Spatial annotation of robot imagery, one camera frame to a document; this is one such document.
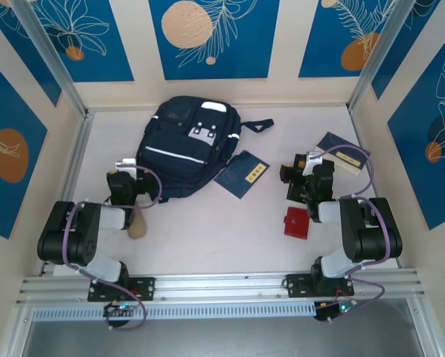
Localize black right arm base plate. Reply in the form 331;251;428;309
286;273;356;298

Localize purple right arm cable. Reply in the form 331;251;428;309
311;144;391;324

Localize grey metal sheet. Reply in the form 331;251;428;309
19;318;432;357

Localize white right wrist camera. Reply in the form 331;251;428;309
302;150;324;176

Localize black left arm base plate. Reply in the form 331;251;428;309
87;276;156;302

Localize thick blue book cream pages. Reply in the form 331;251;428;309
315;131;371;178

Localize aluminium side rail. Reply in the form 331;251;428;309
347;106;405;269
39;113;94;276

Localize aluminium frame post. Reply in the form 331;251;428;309
10;0;95;120
347;0;412;112

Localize navy blue student backpack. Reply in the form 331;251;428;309
135;95;275;204

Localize grey slotted cable duct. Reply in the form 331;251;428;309
31;301;318;321

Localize aluminium mounting rail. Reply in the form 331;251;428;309
16;267;426;306

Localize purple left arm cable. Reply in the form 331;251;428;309
62;166;163;331

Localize thin blue book yellow label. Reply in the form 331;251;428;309
214;149;271;201

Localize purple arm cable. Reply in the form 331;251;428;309
62;166;163;331
311;144;391;324

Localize red leather wallet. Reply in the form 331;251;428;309
284;206;310;238

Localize beige pouch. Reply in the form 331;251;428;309
127;208;148;240

